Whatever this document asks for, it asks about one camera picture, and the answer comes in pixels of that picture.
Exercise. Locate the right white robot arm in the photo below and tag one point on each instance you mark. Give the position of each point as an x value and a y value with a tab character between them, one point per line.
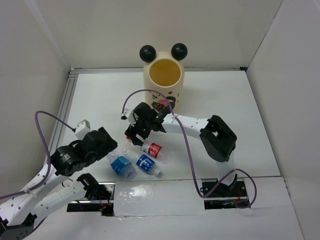
217	138

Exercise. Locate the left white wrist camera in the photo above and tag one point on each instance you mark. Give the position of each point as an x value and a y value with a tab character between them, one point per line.
82	129

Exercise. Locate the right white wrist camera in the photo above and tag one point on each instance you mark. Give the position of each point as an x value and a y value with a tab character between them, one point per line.
127	114

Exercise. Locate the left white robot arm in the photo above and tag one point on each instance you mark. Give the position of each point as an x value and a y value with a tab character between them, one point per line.
20	215

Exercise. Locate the dark blue label bottle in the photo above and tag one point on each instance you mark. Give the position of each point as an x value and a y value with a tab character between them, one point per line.
142	161

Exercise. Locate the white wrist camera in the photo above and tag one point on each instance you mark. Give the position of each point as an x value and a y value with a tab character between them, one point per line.
82	129
127	114

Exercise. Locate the silver aluminium frame rail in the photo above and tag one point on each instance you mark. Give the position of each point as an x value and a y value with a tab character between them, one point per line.
99	97

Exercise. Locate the light blue label bottle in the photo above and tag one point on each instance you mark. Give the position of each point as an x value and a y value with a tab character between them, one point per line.
121	165

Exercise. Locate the cream bin with black ears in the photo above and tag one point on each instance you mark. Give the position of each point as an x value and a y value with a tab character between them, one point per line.
163	76

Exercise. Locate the red label red cap bottle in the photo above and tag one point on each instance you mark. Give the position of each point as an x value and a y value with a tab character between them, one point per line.
151	149

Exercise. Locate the shiny white tape sheet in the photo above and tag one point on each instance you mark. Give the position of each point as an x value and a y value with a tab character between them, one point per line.
157	198

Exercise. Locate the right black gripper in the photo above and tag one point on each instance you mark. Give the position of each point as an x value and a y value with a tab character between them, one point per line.
131	130

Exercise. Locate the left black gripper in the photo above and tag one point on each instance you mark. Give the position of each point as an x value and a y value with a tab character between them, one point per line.
110	144

